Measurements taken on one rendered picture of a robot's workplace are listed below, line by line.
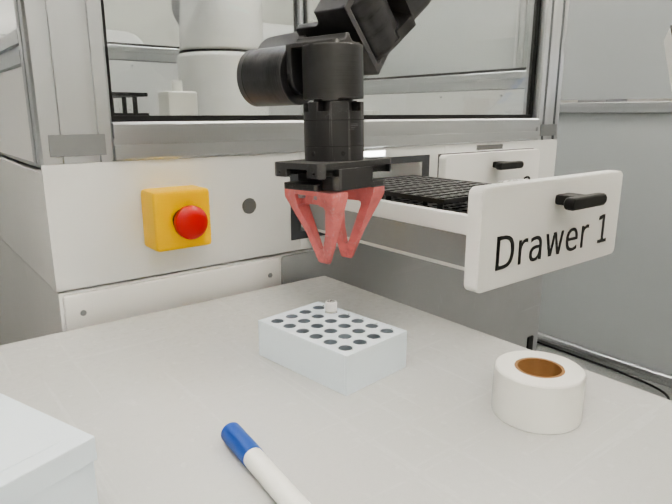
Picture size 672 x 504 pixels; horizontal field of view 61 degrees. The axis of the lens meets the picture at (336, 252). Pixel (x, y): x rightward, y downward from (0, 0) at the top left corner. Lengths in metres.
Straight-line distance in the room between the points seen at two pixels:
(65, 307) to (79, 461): 0.37
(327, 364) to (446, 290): 0.63
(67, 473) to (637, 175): 2.25
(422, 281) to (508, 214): 0.46
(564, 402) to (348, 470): 0.17
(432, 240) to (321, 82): 0.23
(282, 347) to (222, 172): 0.30
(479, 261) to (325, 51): 0.25
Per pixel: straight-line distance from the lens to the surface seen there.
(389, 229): 0.70
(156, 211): 0.69
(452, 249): 0.64
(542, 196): 0.67
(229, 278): 0.80
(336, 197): 0.51
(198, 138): 0.76
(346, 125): 0.53
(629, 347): 2.56
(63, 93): 0.71
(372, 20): 0.58
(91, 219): 0.72
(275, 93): 0.57
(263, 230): 0.82
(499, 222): 0.61
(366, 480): 0.41
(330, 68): 0.53
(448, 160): 1.03
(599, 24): 2.52
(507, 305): 1.29
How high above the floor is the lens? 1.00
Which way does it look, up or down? 14 degrees down
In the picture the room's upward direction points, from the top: straight up
